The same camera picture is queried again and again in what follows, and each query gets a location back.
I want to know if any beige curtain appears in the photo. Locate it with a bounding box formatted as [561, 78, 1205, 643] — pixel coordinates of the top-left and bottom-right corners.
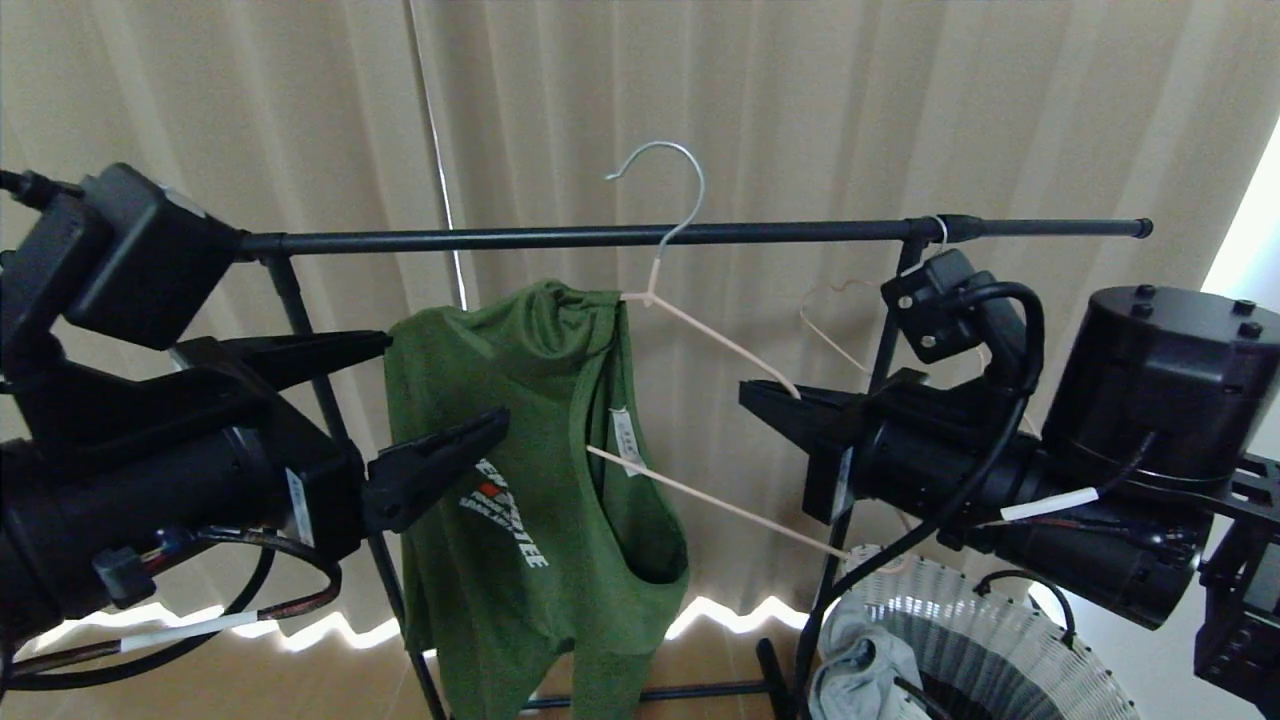
[0, 0, 1280, 641]

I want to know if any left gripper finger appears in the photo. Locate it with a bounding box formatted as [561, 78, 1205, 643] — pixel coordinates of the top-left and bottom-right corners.
[175, 330, 391, 396]
[362, 405, 511, 536]

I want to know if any black clothes rack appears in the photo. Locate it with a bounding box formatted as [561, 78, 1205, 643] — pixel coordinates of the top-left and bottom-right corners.
[235, 213, 1154, 720]

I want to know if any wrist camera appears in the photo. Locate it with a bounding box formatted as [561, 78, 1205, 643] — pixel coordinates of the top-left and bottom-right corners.
[880, 250, 1021, 401]
[0, 163, 246, 431]

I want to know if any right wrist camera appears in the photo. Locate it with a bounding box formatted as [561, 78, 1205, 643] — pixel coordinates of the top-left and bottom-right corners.
[880, 250, 1021, 401]

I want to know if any green shirt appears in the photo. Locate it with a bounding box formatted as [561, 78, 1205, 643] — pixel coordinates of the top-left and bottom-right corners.
[385, 280, 691, 720]

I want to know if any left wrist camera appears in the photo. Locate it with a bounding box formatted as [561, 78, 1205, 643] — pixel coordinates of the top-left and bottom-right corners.
[0, 163, 246, 431]

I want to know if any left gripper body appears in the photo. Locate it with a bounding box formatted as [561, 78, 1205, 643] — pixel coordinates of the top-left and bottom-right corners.
[0, 400, 366, 641]

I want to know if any pale grey garment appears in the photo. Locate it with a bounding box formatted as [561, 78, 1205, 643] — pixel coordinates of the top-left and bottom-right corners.
[808, 595, 926, 720]

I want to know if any white laundry basket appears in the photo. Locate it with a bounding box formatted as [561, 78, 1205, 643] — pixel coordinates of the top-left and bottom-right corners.
[810, 555, 1141, 720]

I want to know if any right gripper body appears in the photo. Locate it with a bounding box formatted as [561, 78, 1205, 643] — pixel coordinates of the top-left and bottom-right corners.
[800, 370, 1211, 631]

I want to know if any pink clothes hanger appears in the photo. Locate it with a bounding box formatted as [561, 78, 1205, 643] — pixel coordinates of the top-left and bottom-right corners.
[800, 215, 1041, 441]
[585, 140, 851, 561]

